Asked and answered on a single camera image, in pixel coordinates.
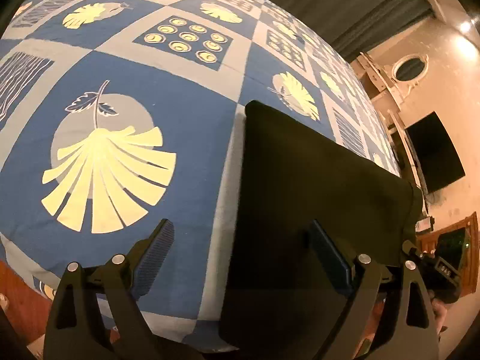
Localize black television screen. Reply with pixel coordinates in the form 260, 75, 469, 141
406, 112, 465, 194

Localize dark green curtain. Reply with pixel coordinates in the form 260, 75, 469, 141
269, 0, 434, 62

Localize black pants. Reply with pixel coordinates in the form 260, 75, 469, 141
219, 101, 422, 359

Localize cream vanity dresser with mirror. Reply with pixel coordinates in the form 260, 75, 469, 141
352, 52, 430, 136

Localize person's right hand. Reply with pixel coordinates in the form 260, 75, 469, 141
431, 297, 448, 335

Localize blue patterned bed sheet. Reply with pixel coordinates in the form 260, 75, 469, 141
1, 0, 398, 352

